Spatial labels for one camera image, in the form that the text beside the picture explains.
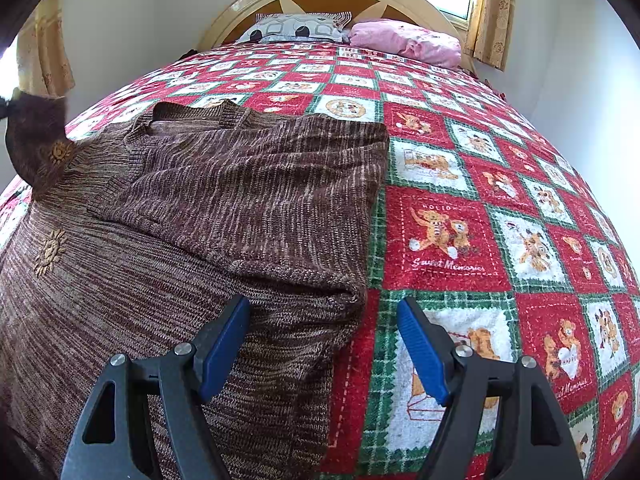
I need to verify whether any red patchwork bear bedspread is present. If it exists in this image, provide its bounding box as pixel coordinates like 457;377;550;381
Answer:
1;42;639;479

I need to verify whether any brown knitted sweater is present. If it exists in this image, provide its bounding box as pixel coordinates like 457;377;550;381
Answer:
1;93;390;479

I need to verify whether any grey patterned pillow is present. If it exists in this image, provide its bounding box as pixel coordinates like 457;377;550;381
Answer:
235;11;352;44

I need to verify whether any cream arched wooden headboard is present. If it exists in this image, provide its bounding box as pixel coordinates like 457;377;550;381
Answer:
196;0;462;51

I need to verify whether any yellow curtain left window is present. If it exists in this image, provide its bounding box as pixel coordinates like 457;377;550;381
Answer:
16;0;75;98

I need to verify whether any pink pillow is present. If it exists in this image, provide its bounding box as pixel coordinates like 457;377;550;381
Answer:
349;20;462;68

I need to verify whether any yellow curtain right of window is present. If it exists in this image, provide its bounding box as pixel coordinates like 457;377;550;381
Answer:
464;0;514;72

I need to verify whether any black item beside bed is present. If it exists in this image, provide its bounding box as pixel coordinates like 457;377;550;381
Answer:
178;49;198;61

